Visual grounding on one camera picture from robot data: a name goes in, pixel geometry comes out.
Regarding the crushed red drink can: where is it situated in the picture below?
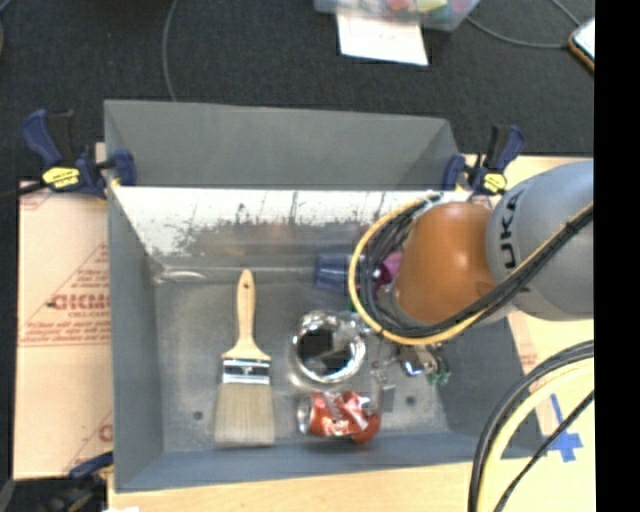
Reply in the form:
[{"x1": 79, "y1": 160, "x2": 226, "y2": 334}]
[{"x1": 297, "y1": 389, "x2": 383, "y2": 446}]

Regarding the pink round object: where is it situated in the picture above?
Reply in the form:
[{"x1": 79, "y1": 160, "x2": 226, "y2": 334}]
[{"x1": 380, "y1": 251, "x2": 405, "y2": 292}]

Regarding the blue plastic cup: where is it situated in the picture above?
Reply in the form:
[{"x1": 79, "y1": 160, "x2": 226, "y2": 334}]
[{"x1": 313, "y1": 252, "x2": 353, "y2": 297}]

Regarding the grey metal bin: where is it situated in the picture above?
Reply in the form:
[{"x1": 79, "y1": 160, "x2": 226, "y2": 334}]
[{"x1": 102, "y1": 98, "x2": 544, "y2": 492}]

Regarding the clear glass bowl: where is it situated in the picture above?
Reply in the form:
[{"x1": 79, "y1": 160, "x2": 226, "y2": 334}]
[{"x1": 289, "y1": 308, "x2": 372, "y2": 387}]

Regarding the brown cardboard board red print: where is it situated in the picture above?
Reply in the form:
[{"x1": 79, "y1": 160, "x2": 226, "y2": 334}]
[{"x1": 12, "y1": 180, "x2": 595, "y2": 481}]

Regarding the wooden handle paintbrush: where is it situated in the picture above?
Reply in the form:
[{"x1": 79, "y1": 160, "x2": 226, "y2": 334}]
[{"x1": 213, "y1": 268, "x2": 277, "y2": 448}]

